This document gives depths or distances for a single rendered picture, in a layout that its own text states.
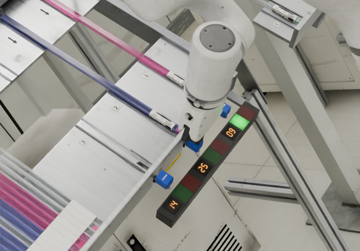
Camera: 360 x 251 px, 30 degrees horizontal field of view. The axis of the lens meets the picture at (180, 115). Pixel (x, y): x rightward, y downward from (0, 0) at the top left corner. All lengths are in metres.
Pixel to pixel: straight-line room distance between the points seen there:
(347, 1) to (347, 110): 1.67
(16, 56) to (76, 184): 0.35
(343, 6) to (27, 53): 0.83
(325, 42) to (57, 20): 1.15
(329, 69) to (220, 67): 1.43
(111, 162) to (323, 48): 1.27
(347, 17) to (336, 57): 1.52
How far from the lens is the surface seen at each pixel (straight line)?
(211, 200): 1.93
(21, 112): 3.42
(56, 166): 1.39
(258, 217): 2.31
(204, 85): 1.18
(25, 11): 1.64
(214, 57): 1.12
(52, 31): 1.59
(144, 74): 1.52
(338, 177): 2.07
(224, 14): 1.21
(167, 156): 1.39
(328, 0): 0.91
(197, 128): 1.28
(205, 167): 1.41
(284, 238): 2.18
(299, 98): 1.89
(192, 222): 1.89
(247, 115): 1.50
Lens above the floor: 1.37
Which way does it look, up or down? 26 degrees down
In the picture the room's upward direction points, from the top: 33 degrees counter-clockwise
